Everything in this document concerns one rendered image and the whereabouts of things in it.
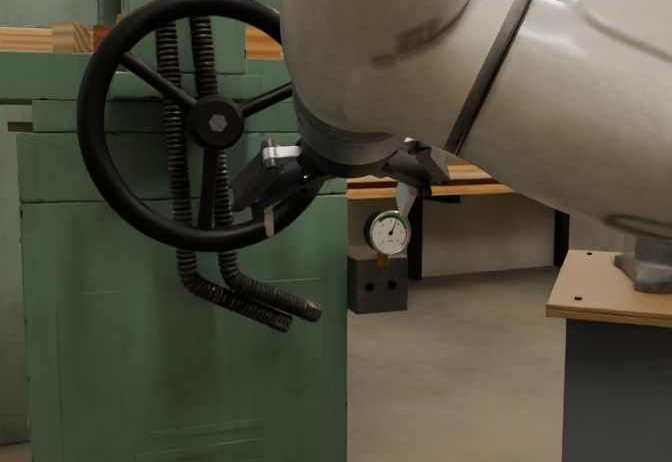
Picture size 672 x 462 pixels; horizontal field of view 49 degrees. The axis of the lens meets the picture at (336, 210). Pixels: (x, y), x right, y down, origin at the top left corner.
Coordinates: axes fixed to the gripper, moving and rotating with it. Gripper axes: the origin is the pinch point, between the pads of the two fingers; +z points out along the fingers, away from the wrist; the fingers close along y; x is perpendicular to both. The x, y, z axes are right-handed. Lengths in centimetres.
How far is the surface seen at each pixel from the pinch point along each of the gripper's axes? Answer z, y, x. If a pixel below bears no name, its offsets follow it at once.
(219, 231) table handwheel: 9.9, 12.2, -2.8
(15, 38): 23, 38, -40
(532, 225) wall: 329, -152, -92
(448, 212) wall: 307, -98, -100
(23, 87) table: 13.7, 34.3, -26.4
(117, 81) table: 7.8, 21.8, -22.1
